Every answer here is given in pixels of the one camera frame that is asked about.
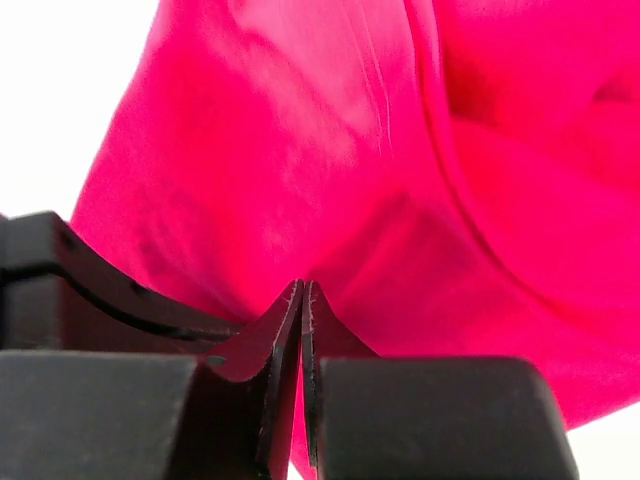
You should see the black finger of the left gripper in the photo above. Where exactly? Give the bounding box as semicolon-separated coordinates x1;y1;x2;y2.
1;212;241;353

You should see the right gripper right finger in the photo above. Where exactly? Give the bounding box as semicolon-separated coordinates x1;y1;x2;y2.
301;282;579;479

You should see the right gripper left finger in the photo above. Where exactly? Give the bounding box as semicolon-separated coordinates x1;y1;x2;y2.
1;281;303;479

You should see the crimson red t shirt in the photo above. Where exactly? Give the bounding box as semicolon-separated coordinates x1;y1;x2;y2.
69;0;640;476

